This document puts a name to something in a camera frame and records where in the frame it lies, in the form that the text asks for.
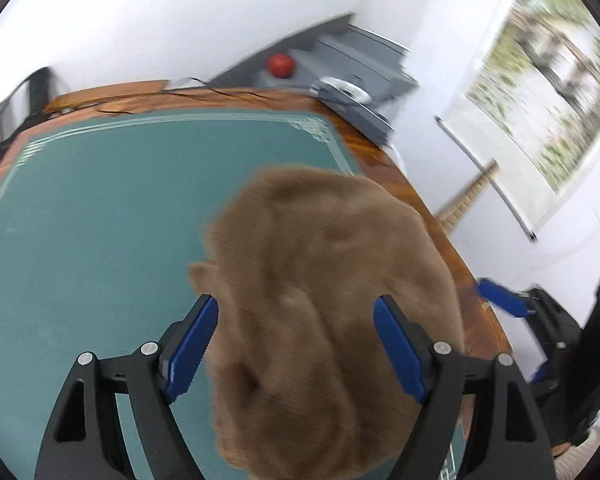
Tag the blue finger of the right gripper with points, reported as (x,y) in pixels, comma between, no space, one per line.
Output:
(516,304)

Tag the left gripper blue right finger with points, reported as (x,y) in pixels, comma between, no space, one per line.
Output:
(507,439)

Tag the straw broom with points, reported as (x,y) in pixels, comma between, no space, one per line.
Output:
(453,211)

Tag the black power strip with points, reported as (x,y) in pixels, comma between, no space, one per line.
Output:
(357,115)

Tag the green table mat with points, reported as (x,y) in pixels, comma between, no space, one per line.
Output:
(99,224)

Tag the white round plate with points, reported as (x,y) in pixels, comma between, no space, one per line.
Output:
(353,91)

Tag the brown fleece sweater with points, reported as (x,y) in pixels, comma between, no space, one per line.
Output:
(301,386)

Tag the black metal chair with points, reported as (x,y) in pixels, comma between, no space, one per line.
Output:
(27,101)

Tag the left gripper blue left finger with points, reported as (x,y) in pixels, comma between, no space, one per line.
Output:
(83,438)

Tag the cream sleeve forearm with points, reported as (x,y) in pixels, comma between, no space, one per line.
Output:
(574,459)

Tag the red ball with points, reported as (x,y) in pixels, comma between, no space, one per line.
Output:
(281,65)

